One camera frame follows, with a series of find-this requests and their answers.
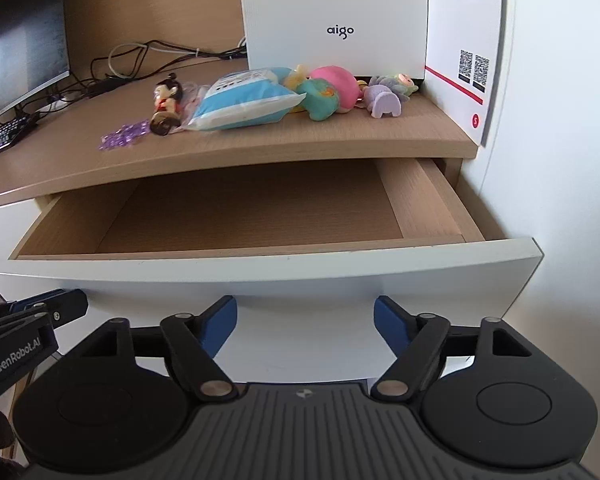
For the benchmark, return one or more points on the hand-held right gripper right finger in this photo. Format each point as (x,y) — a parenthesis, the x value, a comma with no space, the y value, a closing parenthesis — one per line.
(390,321)

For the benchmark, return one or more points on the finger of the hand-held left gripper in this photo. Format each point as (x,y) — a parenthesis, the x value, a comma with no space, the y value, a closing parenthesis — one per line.
(67,306)

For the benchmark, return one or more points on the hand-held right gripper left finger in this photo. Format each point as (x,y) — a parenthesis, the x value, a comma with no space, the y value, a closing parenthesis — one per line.
(220,321)

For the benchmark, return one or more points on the white desk drawer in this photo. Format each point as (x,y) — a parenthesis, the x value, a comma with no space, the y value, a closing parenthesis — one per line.
(260,270)

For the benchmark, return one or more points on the purple crystal beads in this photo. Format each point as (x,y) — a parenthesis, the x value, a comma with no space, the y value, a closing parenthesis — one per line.
(125,136)

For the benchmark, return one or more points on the clear plastic wrapper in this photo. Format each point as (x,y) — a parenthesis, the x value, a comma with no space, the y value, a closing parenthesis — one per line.
(192,105)

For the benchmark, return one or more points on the blue white tissue pack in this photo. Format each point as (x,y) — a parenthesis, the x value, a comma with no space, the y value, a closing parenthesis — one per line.
(245,97)

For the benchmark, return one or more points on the black-haired doll figure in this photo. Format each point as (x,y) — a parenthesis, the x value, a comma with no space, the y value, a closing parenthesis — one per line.
(166,102)

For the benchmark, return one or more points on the purple plush toy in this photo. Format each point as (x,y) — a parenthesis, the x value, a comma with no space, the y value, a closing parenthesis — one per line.
(387,95)

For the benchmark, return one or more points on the pink green plush toy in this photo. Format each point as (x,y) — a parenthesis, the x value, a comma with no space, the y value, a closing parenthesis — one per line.
(330,92)

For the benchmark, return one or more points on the yellow plush toy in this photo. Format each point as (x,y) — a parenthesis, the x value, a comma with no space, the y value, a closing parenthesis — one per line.
(295,77)

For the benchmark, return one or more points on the black keyboard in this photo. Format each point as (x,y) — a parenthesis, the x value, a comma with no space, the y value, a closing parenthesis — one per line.
(5,137)

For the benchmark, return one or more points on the small white device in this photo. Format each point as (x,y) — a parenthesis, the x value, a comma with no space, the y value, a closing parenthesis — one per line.
(62,102)

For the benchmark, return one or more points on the black power adapter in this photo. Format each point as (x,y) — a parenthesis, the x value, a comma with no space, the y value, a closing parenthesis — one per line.
(102,87)

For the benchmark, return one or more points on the black computer monitor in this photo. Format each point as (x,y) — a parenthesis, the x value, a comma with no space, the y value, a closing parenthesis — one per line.
(20,35)

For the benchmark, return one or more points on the white poster with red print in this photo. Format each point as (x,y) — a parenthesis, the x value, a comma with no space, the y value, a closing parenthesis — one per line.
(470,35)

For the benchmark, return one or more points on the white computer case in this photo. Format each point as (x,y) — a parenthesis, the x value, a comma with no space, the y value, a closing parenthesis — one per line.
(330,10)

